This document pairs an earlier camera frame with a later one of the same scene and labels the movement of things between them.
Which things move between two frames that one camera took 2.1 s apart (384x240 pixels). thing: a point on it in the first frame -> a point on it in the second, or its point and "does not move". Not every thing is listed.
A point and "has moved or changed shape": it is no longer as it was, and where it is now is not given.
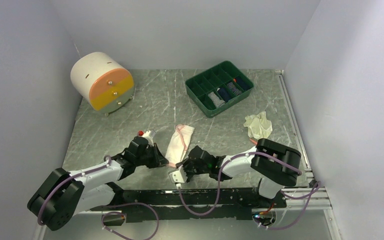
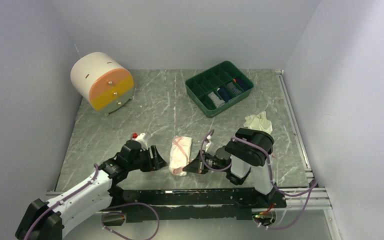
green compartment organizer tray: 213,89 does not move
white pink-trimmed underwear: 179,143 has moved or changed shape
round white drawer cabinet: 102,82 does not move
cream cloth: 259,126 does not move
